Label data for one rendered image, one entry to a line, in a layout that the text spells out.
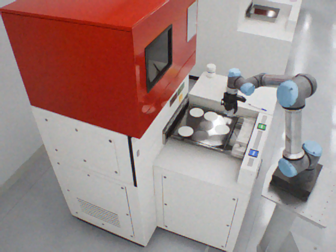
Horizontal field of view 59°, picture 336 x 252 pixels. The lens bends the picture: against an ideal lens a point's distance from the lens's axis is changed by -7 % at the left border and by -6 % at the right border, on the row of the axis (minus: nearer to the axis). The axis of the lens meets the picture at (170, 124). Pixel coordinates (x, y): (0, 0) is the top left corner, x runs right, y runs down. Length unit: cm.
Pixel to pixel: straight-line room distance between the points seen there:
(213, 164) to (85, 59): 104
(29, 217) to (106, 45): 199
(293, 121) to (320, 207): 61
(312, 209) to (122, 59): 133
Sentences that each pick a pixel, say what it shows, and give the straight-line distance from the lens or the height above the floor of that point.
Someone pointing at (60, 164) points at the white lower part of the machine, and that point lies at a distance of 222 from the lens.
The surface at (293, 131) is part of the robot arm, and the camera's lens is 164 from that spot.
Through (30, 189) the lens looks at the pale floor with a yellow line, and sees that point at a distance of 319.
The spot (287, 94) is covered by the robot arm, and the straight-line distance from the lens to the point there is 153.
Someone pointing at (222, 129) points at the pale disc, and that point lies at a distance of 215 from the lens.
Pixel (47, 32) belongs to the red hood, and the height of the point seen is 173.
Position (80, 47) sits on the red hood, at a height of 168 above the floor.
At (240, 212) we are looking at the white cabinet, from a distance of 206.
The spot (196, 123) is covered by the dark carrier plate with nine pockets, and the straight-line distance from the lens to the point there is 218.
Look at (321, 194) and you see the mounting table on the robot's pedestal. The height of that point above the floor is 82.
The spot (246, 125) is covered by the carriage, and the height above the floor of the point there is 88.
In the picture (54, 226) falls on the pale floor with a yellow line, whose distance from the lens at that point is 287.
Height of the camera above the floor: 231
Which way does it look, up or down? 41 degrees down
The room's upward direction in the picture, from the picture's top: straight up
